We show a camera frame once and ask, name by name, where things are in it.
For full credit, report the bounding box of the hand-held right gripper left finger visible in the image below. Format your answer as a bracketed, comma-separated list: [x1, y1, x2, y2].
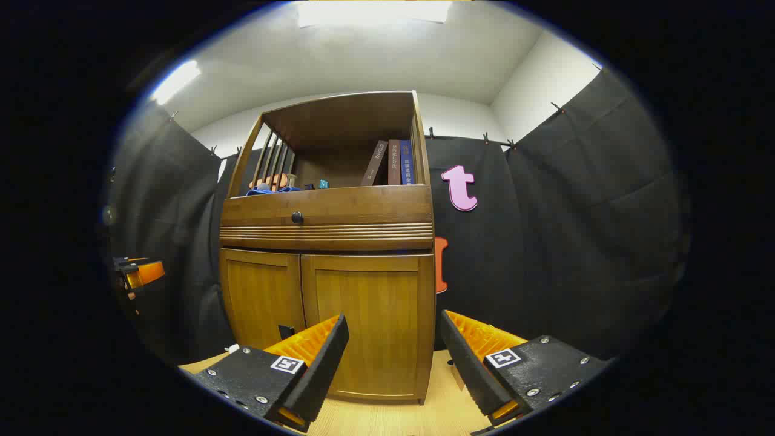
[193, 313, 350, 433]

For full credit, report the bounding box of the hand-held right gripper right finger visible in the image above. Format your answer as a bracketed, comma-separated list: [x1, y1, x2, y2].
[440, 310, 612, 428]

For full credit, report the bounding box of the wooden cabinet door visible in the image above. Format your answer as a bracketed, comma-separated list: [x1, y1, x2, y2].
[301, 254, 435, 403]
[219, 248, 306, 352]

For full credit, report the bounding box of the wooden double-door shoe cabinet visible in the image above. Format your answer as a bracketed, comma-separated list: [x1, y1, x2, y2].
[218, 91, 437, 405]

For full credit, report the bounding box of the orange toy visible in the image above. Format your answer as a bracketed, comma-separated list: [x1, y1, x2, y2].
[249, 173, 289, 190]

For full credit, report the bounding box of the black backdrop cloth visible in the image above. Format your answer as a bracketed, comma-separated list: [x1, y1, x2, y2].
[109, 67, 691, 364]

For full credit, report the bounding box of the small ceiling light panel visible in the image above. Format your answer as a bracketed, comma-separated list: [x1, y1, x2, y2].
[150, 59, 202, 105]

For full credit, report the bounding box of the brown book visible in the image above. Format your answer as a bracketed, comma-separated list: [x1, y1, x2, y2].
[361, 140, 389, 187]

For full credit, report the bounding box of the large ceiling light panel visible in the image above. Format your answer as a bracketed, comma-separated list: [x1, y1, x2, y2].
[297, 0, 453, 28]

